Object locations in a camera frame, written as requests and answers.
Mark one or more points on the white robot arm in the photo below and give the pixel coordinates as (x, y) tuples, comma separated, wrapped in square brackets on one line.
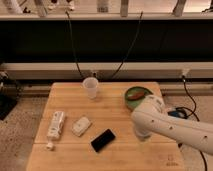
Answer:
[(150, 116)]

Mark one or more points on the dark equipment at left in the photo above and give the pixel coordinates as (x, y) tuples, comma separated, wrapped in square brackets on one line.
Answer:
[(8, 103)]

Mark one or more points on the white wall plug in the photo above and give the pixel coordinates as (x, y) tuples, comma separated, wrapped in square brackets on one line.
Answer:
[(184, 72)]

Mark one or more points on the green bowl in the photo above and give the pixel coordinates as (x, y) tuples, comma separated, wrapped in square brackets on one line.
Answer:
[(132, 104)]

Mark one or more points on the blue connector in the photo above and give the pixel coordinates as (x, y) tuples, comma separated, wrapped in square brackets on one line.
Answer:
[(173, 113)]

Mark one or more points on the brown sausage in bowl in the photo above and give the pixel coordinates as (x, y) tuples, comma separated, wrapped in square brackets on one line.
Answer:
[(136, 96)]

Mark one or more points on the translucent plastic cup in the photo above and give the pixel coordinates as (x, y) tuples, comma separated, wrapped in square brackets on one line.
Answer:
[(90, 84)]

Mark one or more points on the black rectangular eraser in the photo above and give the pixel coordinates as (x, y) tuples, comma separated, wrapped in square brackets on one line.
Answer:
[(102, 140)]

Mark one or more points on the white rectangular box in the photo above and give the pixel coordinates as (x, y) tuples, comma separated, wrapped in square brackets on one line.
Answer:
[(81, 125)]

